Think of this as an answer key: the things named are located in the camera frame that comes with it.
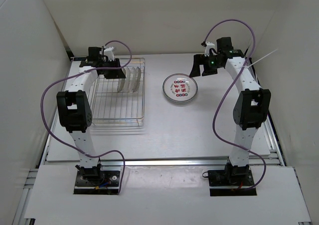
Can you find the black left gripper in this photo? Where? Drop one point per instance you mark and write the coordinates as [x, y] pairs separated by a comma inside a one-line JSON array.
[[116, 73]]

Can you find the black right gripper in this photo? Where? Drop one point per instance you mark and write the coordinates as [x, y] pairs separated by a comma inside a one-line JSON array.
[[201, 59]]

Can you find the clear glass plate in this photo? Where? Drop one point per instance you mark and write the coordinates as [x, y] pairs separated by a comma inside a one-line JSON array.
[[127, 80], [121, 84], [136, 79]]

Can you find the clear glass plate front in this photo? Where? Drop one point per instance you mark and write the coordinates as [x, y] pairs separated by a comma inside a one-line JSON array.
[[121, 84]]

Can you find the green rim dotted plate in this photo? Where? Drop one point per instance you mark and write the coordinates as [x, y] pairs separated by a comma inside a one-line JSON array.
[[179, 88]]

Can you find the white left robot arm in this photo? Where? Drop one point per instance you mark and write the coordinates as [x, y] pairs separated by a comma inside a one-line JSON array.
[[74, 110]]

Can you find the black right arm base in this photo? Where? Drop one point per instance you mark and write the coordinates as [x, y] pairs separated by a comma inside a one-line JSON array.
[[232, 181]]

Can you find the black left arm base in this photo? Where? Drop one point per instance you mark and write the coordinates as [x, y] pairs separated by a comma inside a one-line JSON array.
[[107, 184]]

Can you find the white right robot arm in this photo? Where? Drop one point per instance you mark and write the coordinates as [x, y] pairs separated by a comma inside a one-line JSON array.
[[252, 106]]

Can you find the clear glass plate back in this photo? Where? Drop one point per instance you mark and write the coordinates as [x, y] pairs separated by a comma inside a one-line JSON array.
[[136, 79]]

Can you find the dark blue label sticker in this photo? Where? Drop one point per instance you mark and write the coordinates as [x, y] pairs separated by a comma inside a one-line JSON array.
[[78, 59]]

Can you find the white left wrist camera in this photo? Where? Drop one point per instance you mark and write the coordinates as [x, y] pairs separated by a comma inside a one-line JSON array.
[[107, 53]]

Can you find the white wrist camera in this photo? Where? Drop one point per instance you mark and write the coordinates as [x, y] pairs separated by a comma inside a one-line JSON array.
[[209, 48], [107, 53]]

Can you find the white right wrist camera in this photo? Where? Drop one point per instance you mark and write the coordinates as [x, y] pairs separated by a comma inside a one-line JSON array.
[[209, 48]]

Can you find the silver wire dish rack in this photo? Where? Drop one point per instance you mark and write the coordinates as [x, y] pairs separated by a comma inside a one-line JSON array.
[[112, 109]]

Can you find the white cable tie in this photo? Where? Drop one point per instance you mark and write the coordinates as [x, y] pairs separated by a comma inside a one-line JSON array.
[[251, 64]]

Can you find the aluminium mounting rail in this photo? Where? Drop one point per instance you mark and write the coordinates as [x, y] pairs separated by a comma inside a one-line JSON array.
[[214, 161]]

